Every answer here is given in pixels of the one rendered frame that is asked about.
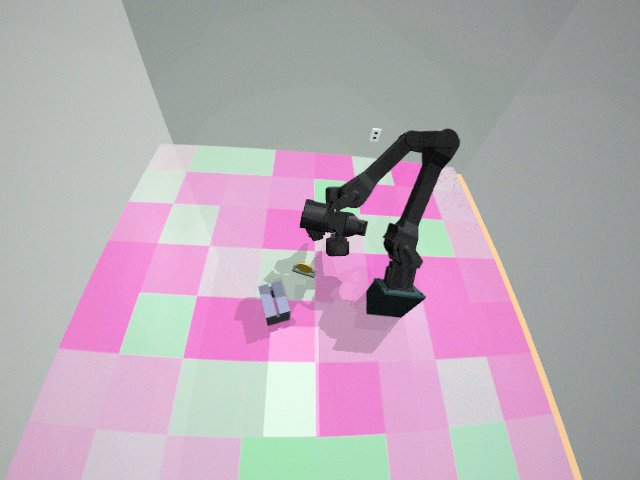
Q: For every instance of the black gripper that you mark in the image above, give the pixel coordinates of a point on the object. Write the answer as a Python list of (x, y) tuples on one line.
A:
[(336, 245)]

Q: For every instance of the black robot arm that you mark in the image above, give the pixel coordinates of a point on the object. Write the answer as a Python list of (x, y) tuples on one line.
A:
[(401, 238)]

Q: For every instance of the thin gold coin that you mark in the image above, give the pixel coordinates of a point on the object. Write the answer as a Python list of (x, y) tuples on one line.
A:
[(304, 268)]

